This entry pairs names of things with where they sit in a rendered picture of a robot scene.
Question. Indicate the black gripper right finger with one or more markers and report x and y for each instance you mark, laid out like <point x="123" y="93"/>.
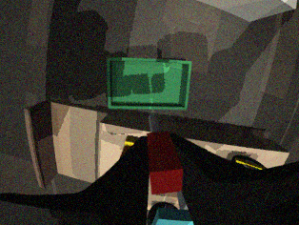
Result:
<point x="220" y="192"/>

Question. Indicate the green tray rim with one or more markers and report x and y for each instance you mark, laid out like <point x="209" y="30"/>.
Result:
<point x="184" y="103"/>

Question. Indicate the green tray floor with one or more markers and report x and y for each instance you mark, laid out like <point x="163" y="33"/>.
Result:
<point x="134" y="82"/>

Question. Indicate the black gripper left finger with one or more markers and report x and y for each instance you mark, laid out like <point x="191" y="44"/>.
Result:
<point x="119" y="197"/>

